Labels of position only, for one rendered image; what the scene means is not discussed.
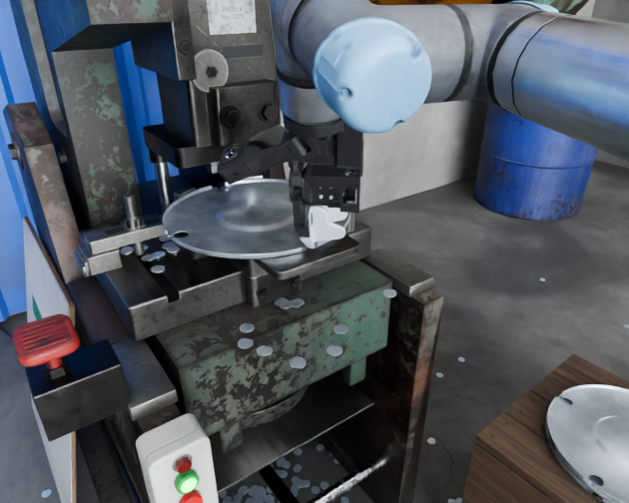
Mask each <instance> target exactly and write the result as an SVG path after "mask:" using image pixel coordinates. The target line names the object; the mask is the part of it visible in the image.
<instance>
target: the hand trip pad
mask: <svg viewBox="0 0 629 503"><path fill-rule="evenodd" d="M12 337H13V341H14V345H15V349H16V352H17V356H18V359H19V361H20V362H21V364H22V365H25V366H36V365H40V364H43V363H46V365H47V367H48V368H50V369H53V368H57V367H59V366H60V365H61V364H62V359H61V357H63V356H65V355H68V354H70V353H72V352H74V351H75V350H76V349H77V348H78V347H79V345H80V339H79V336H78V333H77V331H76V329H75V327H74V324H73V322H72V320H71V318H70V317H69V316H68V315H66V314H61V313H58V314H54V315H50V316H47V317H44V318H41V319H38V320H34V321H31V322H28V323H25V324H23V325H20V326H18V327H17V328H16V329H15V330H14V332H13V336H12Z"/></svg>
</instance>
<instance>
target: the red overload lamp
mask: <svg viewBox="0 0 629 503"><path fill-rule="evenodd" d="M192 461H193V458H192V456H191V455H190V454H188V453H185V454H182V455H180V456H178V457H177V458H176V459H175V460H174V461H173V464H172V468H173V470H174V471H176V472H178V473H180V474H183V473H186V472H188V471H189V470H190V469H191V467H192Z"/></svg>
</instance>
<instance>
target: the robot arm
mask: <svg viewBox="0 0 629 503"><path fill-rule="evenodd" d="M269 4H270V13H271V23H272V32H273V41H274V51H275V60H276V68H277V80H278V90H279V100H280V108H281V111H282V112H283V118H284V122H283V123H281V124H279V125H277V126H275V127H272V128H270V129H268V130H266V131H263V132H261V133H259V134H257V135H254V136H252V137H250V138H247V139H245V140H243V141H241V142H238V143H236V144H234V145H232V146H229V147H227V148H225V149H224V152H223V153H222V155H221V160H220V162H219V165H218V167H217V171H218V173H219V174H220V175H221V176H222V177H223V178H224V179H225V181H226V182H227V183H228V184H229V185H231V184H233V183H236V182H238V181H241V180H243V179H246V178H248V177H251V176H253V175H256V174H258V173H261V172H263V171H266V170H269V169H271V168H274V167H276V166H279V165H281V164H284V163H286V162H288V166H289V167H290V168H291V170H290V176H289V187H290V200H291V203H293V212H294V224H295V228H296V232H297V235H298V237H299V238H300V239H301V241H302V242H303V243H304V244H305V245H306V246H307V247H308V248H309V249H314V248H315V242H321V241H329V240H338V239H341V238H343V237H344V236H345V229H344V228H343V227H341V226H339V225H337V224H334V223H333V222H338V221H342V220H344V219H345V218H346V217H347V213H359V199H360V177H362V174H363V146H364V140H363V133H368V134H379V133H384V132H388V131H391V130H392V128H393V127H395V126H397V125H398V124H400V123H405V122H407V121H408V120H409V119H410V118H411V117H412V116H413V115H414V114H415V113H416V112H417V111H418V110H419V108H420V107H421V105H422V104H432V103H443V102H454V101H466V100H478V101H483V102H486V103H488V104H490V105H493V106H495V107H498V108H500V109H502V110H505V111H508V112H510V113H512V114H515V115H517V116H519V117H522V118H524V119H527V120H529V121H531V122H534V123H536V124H539V125H541V126H543V127H546V128H548V129H551V130H553V131H556V132H558V133H560V134H563V135H565V136H568V137H570V138H572V139H575V140H577V141H580V142H582V143H584V144H587V145H589V146H592V147H594V148H597V149H599V150H601V151H604V152H606V153H609V154H611V155H613V156H616V157H618V158H621V159H623V160H625V161H628V162H629V24H627V23H621V22H615V21H608V20H602V19H596V18H589V17H583V16H577V15H570V14H564V13H559V12H558V10H557V9H555V8H553V7H551V6H548V5H543V4H536V3H533V2H528V1H512V2H507V3H504V4H452V5H451V4H446V5H375V4H372V3H371V2H369V1H368V0H269ZM343 188H344V197H343V196H342V194H343ZM355 192H356V204H349V203H348V201H354V202H355Z"/></svg>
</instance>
